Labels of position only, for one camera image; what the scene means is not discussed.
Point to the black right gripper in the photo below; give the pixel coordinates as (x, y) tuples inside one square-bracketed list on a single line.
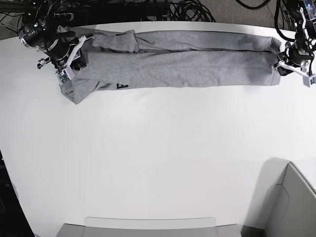
[(58, 51)]

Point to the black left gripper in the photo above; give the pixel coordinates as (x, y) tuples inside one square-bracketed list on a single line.
[(296, 58)]

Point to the grey T-shirt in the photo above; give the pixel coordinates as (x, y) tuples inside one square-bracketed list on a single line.
[(129, 60)]

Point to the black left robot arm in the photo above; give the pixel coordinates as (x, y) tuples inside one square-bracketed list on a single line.
[(303, 13)]

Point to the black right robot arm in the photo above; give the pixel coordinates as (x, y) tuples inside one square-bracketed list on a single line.
[(37, 29)]

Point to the black power strip behind table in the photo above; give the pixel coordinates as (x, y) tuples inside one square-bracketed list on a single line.
[(64, 17)]

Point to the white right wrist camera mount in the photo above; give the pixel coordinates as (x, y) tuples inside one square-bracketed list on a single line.
[(66, 74)]

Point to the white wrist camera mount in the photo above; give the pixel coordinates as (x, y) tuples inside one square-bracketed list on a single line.
[(307, 79), (66, 74)]

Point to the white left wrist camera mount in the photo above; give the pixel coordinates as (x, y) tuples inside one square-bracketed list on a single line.
[(307, 79)]

